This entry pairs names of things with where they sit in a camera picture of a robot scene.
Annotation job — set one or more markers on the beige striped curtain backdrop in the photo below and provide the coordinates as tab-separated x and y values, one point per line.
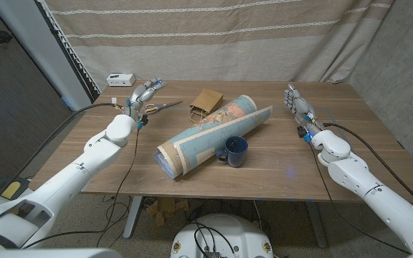
192	53

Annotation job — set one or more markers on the black triangle-patterned trim strip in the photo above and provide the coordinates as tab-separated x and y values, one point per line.
70	53

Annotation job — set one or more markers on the grey orange scissors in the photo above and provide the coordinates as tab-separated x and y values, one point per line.
163	106

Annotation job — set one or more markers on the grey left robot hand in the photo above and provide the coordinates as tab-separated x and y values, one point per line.
142	95

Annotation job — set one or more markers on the white door frame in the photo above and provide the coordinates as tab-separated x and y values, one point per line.
38	46

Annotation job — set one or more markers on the brown paper bag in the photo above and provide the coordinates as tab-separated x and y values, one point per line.
207	100

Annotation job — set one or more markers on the cardboard scraps pile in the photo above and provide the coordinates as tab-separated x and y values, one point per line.
167	209

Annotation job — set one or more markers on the rolled world map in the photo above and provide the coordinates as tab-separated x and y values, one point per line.
210	132

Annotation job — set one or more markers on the white power strip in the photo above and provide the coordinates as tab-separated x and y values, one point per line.
120	79

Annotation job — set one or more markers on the dark textured door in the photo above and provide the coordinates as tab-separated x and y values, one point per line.
9	107

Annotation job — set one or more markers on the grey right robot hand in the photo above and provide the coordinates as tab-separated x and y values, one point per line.
301	107

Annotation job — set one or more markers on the white table leg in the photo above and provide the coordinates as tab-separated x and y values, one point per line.
133	218
315	225

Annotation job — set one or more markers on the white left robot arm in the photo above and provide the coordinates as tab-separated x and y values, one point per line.
66	179

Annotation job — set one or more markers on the dark blue mug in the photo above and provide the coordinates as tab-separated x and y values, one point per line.
236	152

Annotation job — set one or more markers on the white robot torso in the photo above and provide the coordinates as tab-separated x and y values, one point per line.
224	233

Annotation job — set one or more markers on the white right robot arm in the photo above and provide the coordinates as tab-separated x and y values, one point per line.
378	193

